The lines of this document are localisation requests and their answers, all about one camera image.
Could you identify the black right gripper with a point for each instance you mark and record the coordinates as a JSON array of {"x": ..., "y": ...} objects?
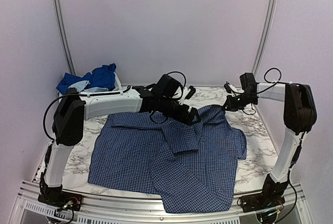
[{"x": 230, "y": 106}]

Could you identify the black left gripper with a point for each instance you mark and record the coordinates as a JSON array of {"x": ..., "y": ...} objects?
[{"x": 181, "y": 116}]

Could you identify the blue checked shirt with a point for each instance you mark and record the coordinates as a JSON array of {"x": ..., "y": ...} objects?
[{"x": 193, "y": 168}]

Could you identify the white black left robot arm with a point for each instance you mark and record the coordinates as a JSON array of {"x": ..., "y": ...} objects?
[{"x": 166, "y": 96}]

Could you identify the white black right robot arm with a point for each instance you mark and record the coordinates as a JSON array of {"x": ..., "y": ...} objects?
[{"x": 299, "y": 117}]

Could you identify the white plastic laundry basket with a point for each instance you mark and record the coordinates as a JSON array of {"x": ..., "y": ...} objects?
[{"x": 118, "y": 81}]

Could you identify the royal blue garment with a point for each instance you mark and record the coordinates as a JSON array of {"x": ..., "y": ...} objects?
[{"x": 103, "y": 76}]

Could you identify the light blue garment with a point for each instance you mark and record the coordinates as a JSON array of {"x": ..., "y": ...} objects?
[{"x": 83, "y": 86}]

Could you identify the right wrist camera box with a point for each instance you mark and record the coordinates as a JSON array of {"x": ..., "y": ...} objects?
[{"x": 229, "y": 89}]

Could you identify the right aluminium corner post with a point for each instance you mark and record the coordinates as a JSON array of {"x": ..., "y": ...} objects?
[{"x": 268, "y": 21}]

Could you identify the aluminium corner post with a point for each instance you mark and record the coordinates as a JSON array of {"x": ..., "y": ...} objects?
[
  {"x": 63, "y": 36},
  {"x": 268, "y": 21}
]

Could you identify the aluminium front frame rail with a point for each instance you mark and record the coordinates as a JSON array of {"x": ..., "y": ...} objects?
[{"x": 130, "y": 207}]

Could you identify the left aluminium corner post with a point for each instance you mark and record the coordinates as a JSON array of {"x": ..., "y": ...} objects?
[{"x": 63, "y": 36}]

